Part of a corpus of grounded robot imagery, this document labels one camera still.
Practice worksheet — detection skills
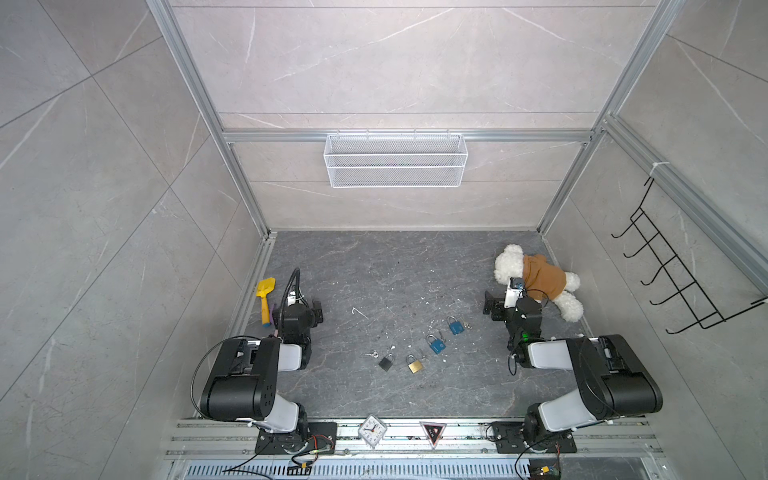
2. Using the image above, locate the blue padlock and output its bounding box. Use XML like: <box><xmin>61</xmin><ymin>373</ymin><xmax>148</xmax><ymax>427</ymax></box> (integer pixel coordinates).
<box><xmin>426</xmin><ymin>334</ymin><xmax>446</xmax><ymax>354</ymax></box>
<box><xmin>446</xmin><ymin>316</ymin><xmax>466</xmax><ymax>335</ymax></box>

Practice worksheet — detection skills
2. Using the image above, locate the black padlock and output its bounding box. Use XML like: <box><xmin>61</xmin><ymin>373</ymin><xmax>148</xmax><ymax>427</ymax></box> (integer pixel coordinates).
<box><xmin>378</xmin><ymin>352</ymin><xmax>395</xmax><ymax>371</ymax></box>

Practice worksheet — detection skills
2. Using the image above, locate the brass padlock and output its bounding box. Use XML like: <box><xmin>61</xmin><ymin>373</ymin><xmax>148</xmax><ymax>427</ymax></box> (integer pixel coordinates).
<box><xmin>406</xmin><ymin>354</ymin><xmax>424</xmax><ymax>374</ymax></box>

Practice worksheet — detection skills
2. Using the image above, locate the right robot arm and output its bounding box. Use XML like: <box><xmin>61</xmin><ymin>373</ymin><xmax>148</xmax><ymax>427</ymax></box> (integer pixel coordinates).
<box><xmin>483</xmin><ymin>291</ymin><xmax>663</xmax><ymax>450</ymax></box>

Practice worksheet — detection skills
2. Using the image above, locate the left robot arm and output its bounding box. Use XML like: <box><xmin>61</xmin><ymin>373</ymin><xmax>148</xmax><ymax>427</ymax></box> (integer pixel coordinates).
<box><xmin>190</xmin><ymin>268</ymin><xmax>324</xmax><ymax>446</ymax></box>

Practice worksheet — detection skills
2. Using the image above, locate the yellow toy shovel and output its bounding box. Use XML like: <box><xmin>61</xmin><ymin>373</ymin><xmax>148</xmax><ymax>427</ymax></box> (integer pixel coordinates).
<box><xmin>256</xmin><ymin>277</ymin><xmax>276</xmax><ymax>325</ymax></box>

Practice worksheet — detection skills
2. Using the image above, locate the white teddy bear brown hoodie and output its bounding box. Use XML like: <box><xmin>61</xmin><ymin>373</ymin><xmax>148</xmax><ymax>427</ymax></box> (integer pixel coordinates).
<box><xmin>494</xmin><ymin>244</ymin><xmax>584</xmax><ymax>323</ymax></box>

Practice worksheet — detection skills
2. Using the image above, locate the small white clock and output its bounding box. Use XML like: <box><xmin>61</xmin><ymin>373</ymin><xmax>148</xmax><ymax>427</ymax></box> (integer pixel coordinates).
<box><xmin>358</xmin><ymin>415</ymin><xmax>388</xmax><ymax>449</ymax></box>

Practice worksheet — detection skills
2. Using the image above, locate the red triangle warning sign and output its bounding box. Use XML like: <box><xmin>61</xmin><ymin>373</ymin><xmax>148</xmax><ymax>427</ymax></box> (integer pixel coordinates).
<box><xmin>420</xmin><ymin>421</ymin><xmax>447</xmax><ymax>449</ymax></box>

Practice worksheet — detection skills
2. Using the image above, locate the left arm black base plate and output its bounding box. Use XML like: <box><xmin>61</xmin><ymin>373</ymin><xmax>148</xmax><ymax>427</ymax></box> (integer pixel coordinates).
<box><xmin>254</xmin><ymin>421</ymin><xmax>338</xmax><ymax>455</ymax></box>

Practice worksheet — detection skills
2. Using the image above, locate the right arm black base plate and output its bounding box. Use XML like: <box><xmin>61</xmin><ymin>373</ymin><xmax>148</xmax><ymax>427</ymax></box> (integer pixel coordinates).
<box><xmin>486</xmin><ymin>421</ymin><xmax>577</xmax><ymax>454</ymax></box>

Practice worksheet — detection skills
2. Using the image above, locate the white wire mesh basket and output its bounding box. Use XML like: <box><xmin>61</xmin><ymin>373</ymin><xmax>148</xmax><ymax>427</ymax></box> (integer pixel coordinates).
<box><xmin>323</xmin><ymin>132</ymin><xmax>469</xmax><ymax>188</ymax></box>

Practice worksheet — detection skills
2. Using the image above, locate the black wire hook rack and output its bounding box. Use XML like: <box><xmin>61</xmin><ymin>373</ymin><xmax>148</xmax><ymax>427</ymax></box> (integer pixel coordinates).
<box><xmin>611</xmin><ymin>177</ymin><xmax>767</xmax><ymax>335</ymax></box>

